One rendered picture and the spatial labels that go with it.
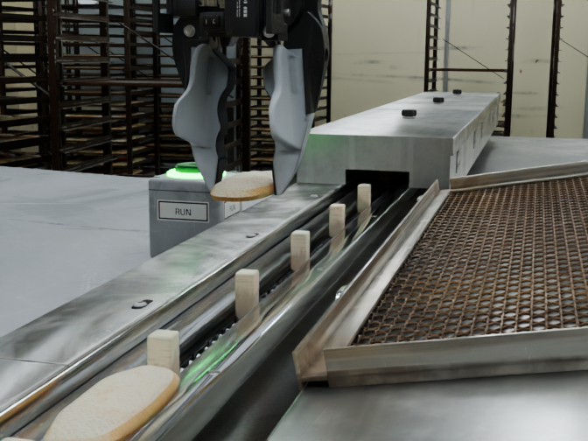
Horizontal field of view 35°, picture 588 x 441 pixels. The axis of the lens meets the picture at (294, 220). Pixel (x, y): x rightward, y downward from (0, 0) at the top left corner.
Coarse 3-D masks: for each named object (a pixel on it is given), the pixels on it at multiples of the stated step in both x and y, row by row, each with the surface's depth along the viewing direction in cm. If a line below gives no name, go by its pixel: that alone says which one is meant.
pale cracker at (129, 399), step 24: (96, 384) 43; (120, 384) 42; (144, 384) 42; (168, 384) 43; (72, 408) 40; (96, 408) 39; (120, 408) 39; (144, 408) 40; (48, 432) 38; (72, 432) 38; (96, 432) 38; (120, 432) 38
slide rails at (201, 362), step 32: (352, 192) 107; (384, 192) 108; (416, 192) 130; (320, 224) 87; (352, 224) 88; (288, 256) 73; (320, 256) 74; (224, 288) 63; (288, 288) 64; (192, 320) 56; (256, 320) 56
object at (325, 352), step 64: (448, 192) 80; (512, 192) 75; (576, 192) 69; (384, 256) 53; (448, 256) 54; (512, 256) 51; (320, 320) 38; (384, 320) 42; (448, 320) 40; (576, 320) 37
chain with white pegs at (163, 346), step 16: (384, 176) 113; (400, 176) 126; (368, 192) 99; (336, 208) 86; (336, 224) 86; (304, 240) 73; (304, 256) 73; (240, 272) 60; (256, 272) 60; (288, 272) 72; (240, 288) 60; (256, 288) 60; (272, 288) 68; (240, 304) 60; (160, 336) 46; (176, 336) 47; (160, 352) 46; (176, 352) 47; (192, 352) 53; (176, 368) 47
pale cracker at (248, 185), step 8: (232, 176) 61; (240, 176) 60; (248, 176) 60; (256, 176) 60; (264, 176) 60; (216, 184) 58; (224, 184) 57; (232, 184) 57; (240, 184) 57; (248, 184) 57; (256, 184) 57; (264, 184) 58; (272, 184) 59; (216, 192) 56; (224, 192) 56; (232, 192) 56; (240, 192) 56; (248, 192) 56; (256, 192) 57; (264, 192) 57; (272, 192) 59; (224, 200) 56; (232, 200) 56; (240, 200) 56; (248, 200) 56
